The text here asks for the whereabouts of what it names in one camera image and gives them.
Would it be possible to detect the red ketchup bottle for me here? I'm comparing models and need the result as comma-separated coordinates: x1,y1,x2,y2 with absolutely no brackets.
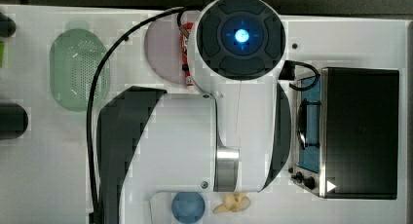
180,22,194,87

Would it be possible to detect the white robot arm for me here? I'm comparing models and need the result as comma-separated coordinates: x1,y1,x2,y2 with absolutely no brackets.
96,0,291,224

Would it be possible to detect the pale purple plate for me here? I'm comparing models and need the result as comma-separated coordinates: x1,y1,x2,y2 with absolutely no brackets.
144,11,199,86

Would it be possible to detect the peeled banana toy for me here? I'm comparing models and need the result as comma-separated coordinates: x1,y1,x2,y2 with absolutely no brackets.
212,192,251,214

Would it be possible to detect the blue cup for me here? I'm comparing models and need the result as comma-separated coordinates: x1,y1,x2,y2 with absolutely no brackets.
171,192,206,224

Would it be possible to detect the silver toaster oven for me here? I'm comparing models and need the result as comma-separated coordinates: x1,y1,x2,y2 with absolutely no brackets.
289,67,399,200

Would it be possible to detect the green perforated colander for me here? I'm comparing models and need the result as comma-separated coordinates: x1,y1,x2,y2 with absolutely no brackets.
50,20,106,112

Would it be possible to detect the black round pot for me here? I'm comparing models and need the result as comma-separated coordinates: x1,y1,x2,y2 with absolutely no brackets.
0,103,28,140

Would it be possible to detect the dark object top left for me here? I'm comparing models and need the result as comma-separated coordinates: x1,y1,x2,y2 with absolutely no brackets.
0,14,17,38

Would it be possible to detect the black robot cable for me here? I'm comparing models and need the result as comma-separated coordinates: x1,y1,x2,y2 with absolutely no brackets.
86,6,187,224

